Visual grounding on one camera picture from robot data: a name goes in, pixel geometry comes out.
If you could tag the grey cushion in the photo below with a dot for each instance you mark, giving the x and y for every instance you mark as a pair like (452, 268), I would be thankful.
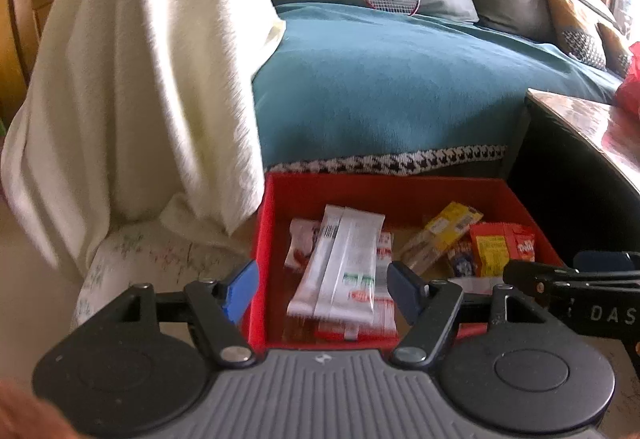
(505, 4)

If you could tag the teal blanket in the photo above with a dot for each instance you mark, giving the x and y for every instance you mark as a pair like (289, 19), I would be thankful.
(390, 84)

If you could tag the red packet with yellow label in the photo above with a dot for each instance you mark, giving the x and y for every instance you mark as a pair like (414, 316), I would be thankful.
(492, 246)

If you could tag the red cardboard box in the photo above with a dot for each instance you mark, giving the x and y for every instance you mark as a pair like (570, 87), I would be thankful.
(380, 194)

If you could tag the white long barcode packet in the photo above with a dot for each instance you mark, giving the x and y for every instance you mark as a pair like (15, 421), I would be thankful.
(322, 264)

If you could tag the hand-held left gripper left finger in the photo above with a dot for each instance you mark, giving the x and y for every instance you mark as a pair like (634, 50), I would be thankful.
(240, 289)

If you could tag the dark coffee table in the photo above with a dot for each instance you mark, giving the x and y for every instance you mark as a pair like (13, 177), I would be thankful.
(560, 159)

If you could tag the white packet with red logo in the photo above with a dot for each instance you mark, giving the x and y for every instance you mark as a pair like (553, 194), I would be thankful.
(357, 259)

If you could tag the red plastic bag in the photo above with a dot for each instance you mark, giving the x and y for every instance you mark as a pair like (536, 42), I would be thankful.
(631, 84)

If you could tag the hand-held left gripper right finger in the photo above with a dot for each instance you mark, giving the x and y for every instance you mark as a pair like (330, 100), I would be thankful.
(405, 289)

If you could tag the yellow clear snack packet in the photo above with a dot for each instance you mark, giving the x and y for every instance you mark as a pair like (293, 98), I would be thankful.
(445, 226)

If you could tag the white towel blanket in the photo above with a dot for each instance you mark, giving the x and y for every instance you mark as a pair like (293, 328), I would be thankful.
(150, 69)

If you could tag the orange patterned pillow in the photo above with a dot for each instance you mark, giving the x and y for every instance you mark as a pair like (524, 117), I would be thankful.
(570, 24)
(615, 49)

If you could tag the red white snack packet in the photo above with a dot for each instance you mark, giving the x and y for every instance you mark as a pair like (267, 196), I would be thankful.
(386, 249)

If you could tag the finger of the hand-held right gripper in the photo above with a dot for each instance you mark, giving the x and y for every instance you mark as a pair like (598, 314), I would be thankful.
(605, 260)
(530, 275)

